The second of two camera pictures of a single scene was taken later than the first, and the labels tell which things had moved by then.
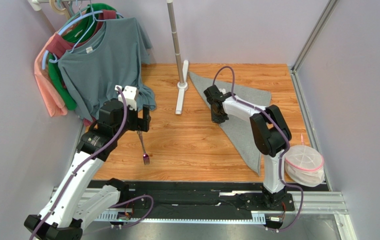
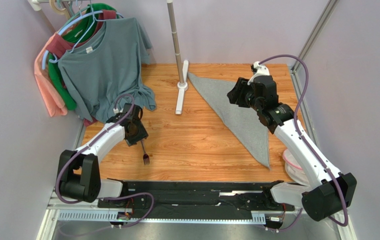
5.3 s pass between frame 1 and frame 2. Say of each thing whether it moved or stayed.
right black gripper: moved
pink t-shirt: stayed
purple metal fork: stayed
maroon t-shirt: stayed
